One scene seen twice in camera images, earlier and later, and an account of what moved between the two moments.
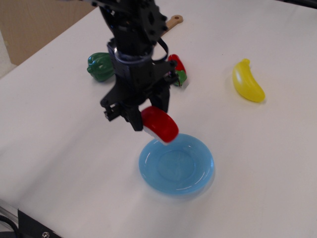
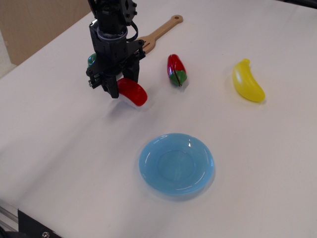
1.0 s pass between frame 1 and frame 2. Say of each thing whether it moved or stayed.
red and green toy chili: stayed
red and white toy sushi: moved
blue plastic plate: stayed
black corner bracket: stayed
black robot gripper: moved
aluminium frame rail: stayed
